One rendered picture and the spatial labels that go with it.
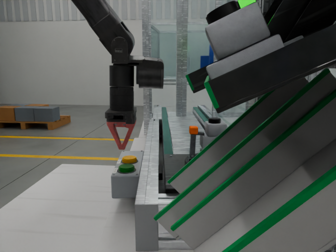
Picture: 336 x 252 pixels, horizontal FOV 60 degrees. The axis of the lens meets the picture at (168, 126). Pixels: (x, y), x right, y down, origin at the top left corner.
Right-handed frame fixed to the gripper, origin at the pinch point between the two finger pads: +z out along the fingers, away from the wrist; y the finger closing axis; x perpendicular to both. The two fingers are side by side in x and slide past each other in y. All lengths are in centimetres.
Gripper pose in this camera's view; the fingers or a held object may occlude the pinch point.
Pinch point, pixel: (121, 146)
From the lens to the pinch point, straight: 72.9
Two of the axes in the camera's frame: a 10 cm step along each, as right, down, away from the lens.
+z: -0.3, 9.8, 2.0
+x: -10.0, -0.2, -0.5
